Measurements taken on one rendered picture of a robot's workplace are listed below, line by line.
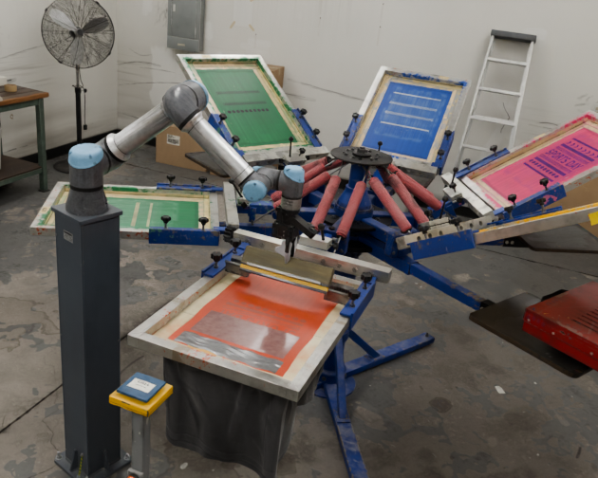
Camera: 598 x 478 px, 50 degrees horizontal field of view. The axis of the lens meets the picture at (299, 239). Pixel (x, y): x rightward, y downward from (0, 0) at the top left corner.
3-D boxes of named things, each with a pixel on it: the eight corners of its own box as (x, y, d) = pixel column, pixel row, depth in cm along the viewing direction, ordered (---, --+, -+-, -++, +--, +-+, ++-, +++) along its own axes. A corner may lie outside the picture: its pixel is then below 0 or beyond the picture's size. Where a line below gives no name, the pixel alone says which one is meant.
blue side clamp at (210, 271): (212, 290, 244) (213, 273, 242) (200, 286, 246) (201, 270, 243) (246, 261, 270) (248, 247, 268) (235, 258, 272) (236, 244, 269)
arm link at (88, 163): (62, 185, 229) (61, 148, 224) (82, 174, 241) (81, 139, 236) (93, 191, 227) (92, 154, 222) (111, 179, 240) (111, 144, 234)
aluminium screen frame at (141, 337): (297, 402, 186) (298, 392, 184) (126, 344, 203) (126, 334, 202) (371, 292, 254) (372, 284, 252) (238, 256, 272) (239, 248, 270)
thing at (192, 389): (274, 488, 212) (288, 380, 195) (158, 443, 226) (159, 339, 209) (278, 482, 215) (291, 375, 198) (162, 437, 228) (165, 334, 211)
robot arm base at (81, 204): (57, 206, 236) (55, 180, 232) (92, 198, 247) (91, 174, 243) (81, 219, 228) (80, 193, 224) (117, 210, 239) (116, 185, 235)
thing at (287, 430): (277, 482, 214) (289, 376, 197) (267, 478, 215) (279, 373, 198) (324, 405, 254) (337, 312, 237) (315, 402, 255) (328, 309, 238)
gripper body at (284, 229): (278, 231, 244) (282, 201, 240) (300, 236, 242) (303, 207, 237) (270, 238, 238) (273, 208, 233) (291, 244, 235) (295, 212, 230)
